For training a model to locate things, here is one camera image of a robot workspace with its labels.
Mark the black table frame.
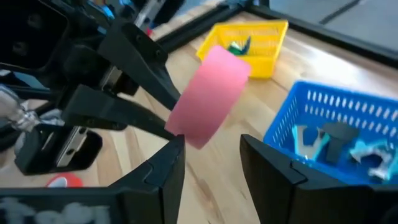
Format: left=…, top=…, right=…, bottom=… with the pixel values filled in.
left=157, top=0, right=398, bottom=68

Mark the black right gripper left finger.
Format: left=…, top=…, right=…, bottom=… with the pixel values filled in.
left=108, top=134, right=187, bottom=224

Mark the red tape roll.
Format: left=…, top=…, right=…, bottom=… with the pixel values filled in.
left=45, top=172, right=84, bottom=189

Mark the blue plastic basket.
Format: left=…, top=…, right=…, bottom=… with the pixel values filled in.
left=263, top=80, right=398, bottom=187

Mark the pink tape roll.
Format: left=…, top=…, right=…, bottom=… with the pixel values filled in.
left=164, top=45, right=252, bottom=150

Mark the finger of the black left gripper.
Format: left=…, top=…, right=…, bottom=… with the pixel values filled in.
left=61, top=84, right=177, bottom=141
left=98, top=18, right=182, bottom=111

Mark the black staple remover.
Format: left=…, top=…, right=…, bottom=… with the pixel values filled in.
left=322, top=121, right=361, bottom=165

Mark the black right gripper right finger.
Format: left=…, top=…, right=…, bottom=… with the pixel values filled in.
left=239, top=133, right=371, bottom=224

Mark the yellow plastic basket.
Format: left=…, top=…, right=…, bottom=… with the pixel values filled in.
left=195, top=20, right=289, bottom=79

